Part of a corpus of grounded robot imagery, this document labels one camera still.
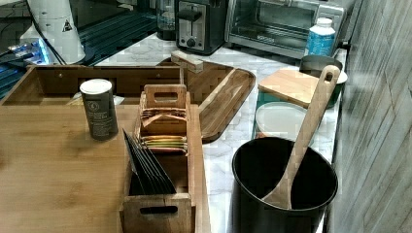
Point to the wooden drawer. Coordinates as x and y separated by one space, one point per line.
56 85

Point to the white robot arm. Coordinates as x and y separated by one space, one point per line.
53 25

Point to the wooden drawer cabinet top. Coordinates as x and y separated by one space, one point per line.
54 177

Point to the wooden serving tray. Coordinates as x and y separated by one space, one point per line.
219 91

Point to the small wooden block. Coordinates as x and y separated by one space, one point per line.
187 61

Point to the colourful tea bag stack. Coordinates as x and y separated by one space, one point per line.
166 143

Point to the brown tea bag stack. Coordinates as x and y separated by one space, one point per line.
151 114

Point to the black utensil pot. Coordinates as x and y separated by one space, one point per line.
257 166

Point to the clear container with white lid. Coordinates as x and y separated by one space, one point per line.
276 118

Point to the black sachet packets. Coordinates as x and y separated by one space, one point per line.
148 175

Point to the black and silver toaster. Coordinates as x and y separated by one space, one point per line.
200 25

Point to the small bamboo cutting board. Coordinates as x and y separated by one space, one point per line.
291 86

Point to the wooden tea bag caddy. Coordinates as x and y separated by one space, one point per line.
161 213

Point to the wooden spoon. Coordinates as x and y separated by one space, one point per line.
304 139

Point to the dark cylindrical spice canister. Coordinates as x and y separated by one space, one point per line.
97 96

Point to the silver toaster oven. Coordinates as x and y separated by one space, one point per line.
282 26

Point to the glass blender jar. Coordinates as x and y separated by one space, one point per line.
165 20

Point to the dark green bowl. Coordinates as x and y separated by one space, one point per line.
313 65

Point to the blue labelled white bottle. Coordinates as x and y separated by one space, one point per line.
320 38

